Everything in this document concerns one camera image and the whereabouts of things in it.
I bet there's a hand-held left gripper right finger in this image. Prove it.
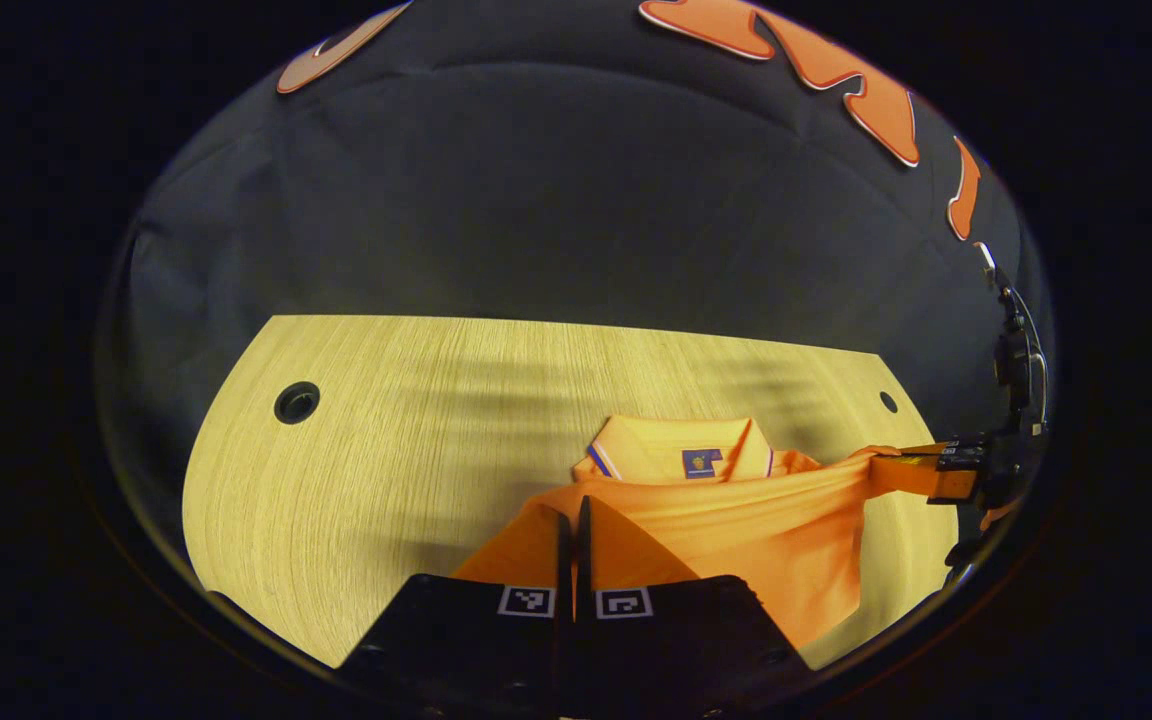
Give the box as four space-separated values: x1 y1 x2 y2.
576 495 817 720

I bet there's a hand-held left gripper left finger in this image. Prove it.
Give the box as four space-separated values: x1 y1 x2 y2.
341 505 574 720

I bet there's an orange T-shirt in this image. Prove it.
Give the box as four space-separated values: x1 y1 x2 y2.
451 415 902 651

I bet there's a black cable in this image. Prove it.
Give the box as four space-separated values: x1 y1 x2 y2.
1006 285 1051 431

